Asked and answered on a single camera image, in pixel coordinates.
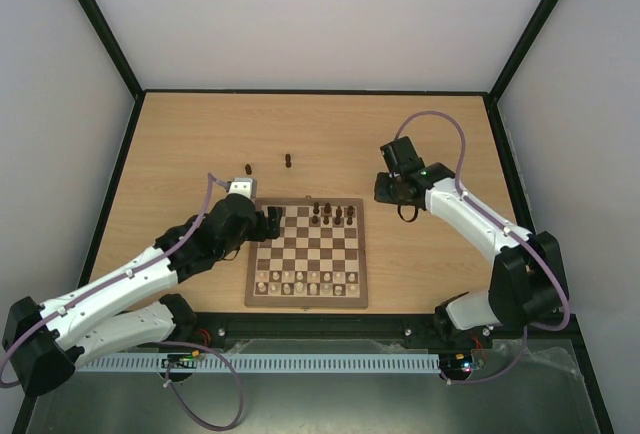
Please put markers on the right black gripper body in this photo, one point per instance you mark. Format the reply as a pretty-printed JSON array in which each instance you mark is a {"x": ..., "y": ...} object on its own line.
[{"x": 385, "y": 190}]

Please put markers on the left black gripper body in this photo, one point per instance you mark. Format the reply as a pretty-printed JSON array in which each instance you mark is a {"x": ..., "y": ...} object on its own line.
[{"x": 258, "y": 233}]

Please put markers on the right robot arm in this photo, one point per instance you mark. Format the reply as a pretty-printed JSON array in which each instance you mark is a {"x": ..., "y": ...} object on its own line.
[{"x": 527, "y": 285}]

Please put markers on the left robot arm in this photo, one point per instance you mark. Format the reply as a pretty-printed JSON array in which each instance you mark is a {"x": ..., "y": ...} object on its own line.
[{"x": 46, "y": 342}]

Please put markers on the light chess pieces row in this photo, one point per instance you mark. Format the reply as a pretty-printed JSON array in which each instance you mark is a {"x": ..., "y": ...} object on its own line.
[{"x": 299, "y": 284}]

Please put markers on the wooden chess board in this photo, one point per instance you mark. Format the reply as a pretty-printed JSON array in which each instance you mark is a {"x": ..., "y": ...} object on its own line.
[{"x": 303, "y": 246}]

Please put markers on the grey slotted cable duct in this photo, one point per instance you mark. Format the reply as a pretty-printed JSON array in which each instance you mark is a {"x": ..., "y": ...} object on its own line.
[{"x": 268, "y": 363}]

